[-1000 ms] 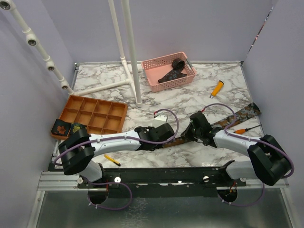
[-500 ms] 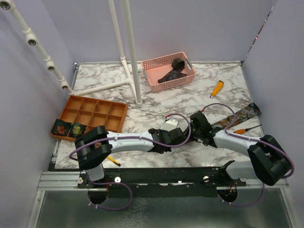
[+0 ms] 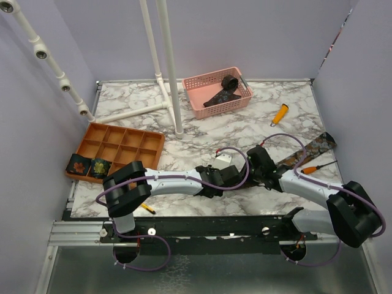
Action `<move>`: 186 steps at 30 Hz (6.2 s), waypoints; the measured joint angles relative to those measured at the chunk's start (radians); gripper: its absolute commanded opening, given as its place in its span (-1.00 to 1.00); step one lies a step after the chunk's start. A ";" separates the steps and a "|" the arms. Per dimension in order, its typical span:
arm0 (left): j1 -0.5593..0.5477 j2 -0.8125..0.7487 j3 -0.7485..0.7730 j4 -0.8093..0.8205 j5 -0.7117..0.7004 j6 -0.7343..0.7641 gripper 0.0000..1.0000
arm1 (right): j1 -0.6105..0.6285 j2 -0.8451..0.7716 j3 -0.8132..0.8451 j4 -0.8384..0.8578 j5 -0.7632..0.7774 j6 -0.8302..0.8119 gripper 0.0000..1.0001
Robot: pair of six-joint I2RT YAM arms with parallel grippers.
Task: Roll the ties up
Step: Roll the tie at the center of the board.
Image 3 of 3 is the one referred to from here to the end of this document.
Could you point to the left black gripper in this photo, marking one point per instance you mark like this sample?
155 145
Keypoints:
212 169

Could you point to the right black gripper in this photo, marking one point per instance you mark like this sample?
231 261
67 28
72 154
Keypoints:
253 179

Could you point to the brown grey floral tie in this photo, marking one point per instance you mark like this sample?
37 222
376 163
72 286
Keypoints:
315 148

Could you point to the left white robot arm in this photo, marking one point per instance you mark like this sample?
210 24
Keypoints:
126 189

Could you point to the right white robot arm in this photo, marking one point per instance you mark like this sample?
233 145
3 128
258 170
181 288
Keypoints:
347 213

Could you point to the pink perforated plastic basket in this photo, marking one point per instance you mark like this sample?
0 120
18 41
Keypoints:
217 92

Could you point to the dark blue-flowered tie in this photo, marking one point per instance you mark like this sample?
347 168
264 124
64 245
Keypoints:
226 94

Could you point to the wooden compartment tray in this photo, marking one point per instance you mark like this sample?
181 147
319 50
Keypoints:
120 146

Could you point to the navy yellow-flower rolled tie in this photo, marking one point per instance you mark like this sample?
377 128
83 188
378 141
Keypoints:
99 168

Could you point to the black orange-flower rolled tie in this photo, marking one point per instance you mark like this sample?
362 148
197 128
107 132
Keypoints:
78 165

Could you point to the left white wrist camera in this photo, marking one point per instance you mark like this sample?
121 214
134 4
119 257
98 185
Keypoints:
222 161

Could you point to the orange handled screwdriver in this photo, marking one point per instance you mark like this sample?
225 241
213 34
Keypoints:
313 169

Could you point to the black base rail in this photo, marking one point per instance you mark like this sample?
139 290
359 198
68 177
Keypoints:
207 235

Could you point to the yellow handled utility knife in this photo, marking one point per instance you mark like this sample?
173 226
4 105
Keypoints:
279 115

